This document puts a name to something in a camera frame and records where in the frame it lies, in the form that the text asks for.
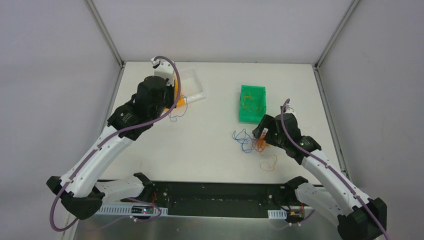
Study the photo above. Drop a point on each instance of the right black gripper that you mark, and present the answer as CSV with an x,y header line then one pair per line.
x,y
262,129

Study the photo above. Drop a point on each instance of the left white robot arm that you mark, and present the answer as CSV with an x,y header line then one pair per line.
x,y
79,190

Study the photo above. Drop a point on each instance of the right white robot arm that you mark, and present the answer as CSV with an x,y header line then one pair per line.
x,y
354,213

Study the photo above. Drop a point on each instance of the green plastic bin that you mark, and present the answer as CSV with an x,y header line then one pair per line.
x,y
253,104

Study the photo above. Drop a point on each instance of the white translucent plastic bin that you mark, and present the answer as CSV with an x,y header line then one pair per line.
x,y
191,85

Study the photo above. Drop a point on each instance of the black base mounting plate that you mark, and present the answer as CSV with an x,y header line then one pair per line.
x,y
212,199

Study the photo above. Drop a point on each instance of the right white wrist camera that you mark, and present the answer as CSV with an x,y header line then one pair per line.
x,y
286,109

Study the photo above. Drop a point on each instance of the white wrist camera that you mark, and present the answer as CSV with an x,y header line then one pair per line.
x,y
286,109
162,68

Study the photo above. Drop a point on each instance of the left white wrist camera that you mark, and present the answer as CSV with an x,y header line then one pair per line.
x,y
162,68

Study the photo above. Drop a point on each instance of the right aluminium frame rail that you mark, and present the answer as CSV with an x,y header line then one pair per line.
x,y
353,5

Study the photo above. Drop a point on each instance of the aluminium frame rail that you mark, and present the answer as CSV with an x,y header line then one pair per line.
x,y
104,32
353,5

